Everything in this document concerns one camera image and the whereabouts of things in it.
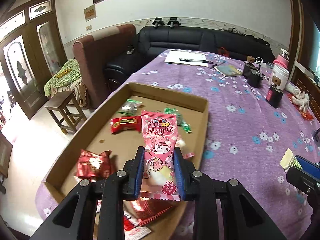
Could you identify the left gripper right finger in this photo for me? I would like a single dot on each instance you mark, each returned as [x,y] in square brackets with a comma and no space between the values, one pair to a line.
[186,184]

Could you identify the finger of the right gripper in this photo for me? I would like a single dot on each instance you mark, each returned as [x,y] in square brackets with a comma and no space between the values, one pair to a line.
[309,167]
[302,180]

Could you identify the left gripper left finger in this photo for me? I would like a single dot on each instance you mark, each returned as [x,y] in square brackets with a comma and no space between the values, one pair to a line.
[134,169]

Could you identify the light green snack packet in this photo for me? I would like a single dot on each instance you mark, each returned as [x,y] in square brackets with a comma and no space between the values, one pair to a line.
[289,160]

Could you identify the pink marshmallow packet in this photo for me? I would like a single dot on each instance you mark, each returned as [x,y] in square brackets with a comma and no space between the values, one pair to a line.
[183,147]
[160,133]

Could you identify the dark red foil snack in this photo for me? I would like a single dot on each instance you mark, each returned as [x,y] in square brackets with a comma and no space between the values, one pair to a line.
[147,209]

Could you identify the brown red foil snack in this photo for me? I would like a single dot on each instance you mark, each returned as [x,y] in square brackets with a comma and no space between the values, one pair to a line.
[93,166]

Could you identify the small red bar snack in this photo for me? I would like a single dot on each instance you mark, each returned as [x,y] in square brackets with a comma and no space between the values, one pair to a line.
[126,123]

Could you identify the green clear nut packet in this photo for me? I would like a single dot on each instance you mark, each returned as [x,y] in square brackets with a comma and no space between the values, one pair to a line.
[130,107]

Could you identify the green twisted candy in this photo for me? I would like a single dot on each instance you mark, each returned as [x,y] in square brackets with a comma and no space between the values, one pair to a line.
[179,117]

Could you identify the grey phone stand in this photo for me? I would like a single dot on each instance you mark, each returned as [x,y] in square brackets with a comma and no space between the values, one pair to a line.
[315,136]

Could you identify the cardboard tray box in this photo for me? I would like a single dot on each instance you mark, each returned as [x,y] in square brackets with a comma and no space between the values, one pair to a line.
[88,210]

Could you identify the red foil bag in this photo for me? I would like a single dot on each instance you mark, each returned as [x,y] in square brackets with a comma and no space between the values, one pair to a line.
[307,115]

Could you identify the white work gloves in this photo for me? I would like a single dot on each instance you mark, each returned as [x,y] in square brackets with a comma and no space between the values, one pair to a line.
[299,98]

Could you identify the black cylinder with cork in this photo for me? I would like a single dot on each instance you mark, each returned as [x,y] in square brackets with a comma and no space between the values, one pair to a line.
[274,94]

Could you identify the wooden stool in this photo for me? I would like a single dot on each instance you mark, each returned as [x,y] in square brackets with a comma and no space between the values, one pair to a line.
[57,107]

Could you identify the white plastic jar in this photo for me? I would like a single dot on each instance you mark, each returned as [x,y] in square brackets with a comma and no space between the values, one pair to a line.
[279,76]

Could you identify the wooden cabinet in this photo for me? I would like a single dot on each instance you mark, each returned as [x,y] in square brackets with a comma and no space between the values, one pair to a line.
[304,42]

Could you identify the pink thermos bottle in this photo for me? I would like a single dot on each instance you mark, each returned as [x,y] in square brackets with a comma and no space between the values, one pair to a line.
[282,58]

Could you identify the green floral blanket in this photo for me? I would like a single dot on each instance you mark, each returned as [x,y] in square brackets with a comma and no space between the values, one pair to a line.
[69,73]

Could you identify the white paper sheet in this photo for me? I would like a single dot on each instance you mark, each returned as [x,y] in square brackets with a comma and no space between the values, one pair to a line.
[174,57]

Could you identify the maroon armchair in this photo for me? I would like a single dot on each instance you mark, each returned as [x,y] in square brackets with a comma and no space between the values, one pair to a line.
[93,52]

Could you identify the black leather sofa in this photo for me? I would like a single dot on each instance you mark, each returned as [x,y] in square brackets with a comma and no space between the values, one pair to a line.
[150,42]

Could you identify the worn notebook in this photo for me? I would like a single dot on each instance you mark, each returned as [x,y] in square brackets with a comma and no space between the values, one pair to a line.
[228,70]

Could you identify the black pen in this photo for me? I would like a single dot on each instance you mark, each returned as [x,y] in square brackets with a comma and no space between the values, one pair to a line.
[195,60]

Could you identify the black clamp on sofa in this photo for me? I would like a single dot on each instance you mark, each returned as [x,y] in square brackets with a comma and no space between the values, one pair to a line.
[158,22]
[173,22]

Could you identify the wooden glass door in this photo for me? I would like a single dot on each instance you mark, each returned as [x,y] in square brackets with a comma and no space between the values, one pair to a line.
[31,52]

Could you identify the small wall plaque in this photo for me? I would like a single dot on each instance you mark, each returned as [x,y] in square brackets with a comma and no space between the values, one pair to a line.
[90,13]

